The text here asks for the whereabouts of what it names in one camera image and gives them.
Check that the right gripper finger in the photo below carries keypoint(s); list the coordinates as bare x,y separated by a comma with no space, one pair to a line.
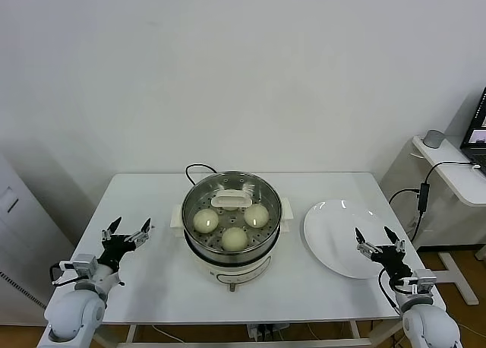
366,245
396,241

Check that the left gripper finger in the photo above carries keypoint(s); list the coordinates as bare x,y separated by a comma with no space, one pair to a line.
112,228
141,234

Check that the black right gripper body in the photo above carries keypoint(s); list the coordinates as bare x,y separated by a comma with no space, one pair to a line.
393,260

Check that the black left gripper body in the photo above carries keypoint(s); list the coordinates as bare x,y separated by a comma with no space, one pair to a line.
115,249

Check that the round glass pot lid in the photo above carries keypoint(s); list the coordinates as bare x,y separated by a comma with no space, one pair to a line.
231,200

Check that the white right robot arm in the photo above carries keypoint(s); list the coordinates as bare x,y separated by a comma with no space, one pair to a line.
429,321

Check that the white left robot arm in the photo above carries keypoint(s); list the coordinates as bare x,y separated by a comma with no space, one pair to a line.
76,310

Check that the perforated steel steamer basket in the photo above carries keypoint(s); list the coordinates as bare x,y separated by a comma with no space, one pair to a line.
197,245

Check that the round white plate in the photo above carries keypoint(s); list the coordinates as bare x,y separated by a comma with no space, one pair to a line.
334,241

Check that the white side desk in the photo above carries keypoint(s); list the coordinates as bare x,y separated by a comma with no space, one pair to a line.
448,181

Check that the white cabinet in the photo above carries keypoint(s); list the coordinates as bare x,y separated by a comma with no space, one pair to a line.
23,230

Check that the white electric cooker base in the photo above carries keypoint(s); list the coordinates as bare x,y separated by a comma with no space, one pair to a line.
235,274

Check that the small grey cylinder speaker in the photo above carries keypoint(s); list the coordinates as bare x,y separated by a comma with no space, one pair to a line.
434,139

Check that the black laptop computer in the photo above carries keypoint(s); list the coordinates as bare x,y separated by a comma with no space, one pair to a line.
476,135

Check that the white power strip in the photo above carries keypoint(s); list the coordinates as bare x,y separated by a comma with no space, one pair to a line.
262,331

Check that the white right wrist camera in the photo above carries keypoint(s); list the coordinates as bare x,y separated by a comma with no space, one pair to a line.
421,279

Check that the white table frame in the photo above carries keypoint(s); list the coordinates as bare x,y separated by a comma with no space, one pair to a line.
131,332

